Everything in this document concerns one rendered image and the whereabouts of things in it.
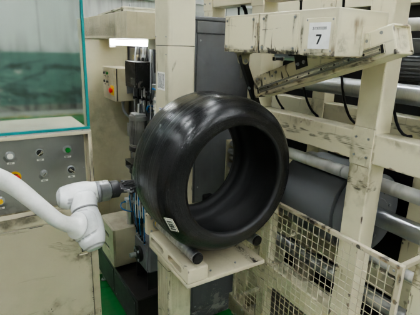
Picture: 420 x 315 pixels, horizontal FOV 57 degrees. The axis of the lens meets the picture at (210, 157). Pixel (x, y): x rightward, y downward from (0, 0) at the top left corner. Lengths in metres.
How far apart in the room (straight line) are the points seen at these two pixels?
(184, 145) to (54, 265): 1.06
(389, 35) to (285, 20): 0.34
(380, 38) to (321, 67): 0.24
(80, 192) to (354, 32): 1.14
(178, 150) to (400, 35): 0.77
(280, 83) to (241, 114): 0.34
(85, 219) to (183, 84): 0.67
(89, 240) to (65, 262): 0.55
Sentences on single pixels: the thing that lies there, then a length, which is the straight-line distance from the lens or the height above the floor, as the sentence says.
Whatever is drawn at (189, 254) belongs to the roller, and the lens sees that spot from 1.48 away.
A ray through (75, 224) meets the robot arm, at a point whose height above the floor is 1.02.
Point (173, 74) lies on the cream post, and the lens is 1.62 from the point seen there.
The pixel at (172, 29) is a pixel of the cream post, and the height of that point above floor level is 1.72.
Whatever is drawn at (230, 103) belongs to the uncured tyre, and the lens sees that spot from 1.34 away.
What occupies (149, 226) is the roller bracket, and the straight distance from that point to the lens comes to 1.72.
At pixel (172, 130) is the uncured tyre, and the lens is 1.28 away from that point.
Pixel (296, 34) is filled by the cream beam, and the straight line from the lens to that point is 1.39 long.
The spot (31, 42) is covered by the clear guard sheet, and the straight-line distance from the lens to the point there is 1.81.
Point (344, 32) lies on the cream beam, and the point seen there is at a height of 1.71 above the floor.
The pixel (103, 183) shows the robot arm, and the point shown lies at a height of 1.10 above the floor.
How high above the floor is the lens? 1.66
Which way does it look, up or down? 16 degrees down
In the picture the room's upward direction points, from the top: 2 degrees clockwise
